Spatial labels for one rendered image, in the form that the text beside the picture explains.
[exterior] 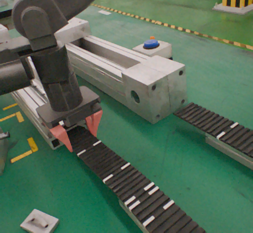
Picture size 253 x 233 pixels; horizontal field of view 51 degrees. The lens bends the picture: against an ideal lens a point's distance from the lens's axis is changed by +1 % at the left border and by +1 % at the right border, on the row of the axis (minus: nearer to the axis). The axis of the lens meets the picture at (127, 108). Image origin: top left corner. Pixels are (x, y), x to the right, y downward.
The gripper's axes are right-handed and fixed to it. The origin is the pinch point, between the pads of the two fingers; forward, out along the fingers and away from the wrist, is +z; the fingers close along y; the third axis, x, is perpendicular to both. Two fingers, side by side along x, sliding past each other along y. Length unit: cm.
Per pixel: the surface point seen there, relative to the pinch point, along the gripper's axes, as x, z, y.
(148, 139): 8.3, 1.4, -10.3
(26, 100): -11.5, -7.3, 4.8
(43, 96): -15.6, -4.5, 0.7
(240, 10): -164, 76, -284
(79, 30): -35.5, -9.6, -20.6
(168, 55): -11.6, -1.8, -34.1
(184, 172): 18.7, 1.5, -9.3
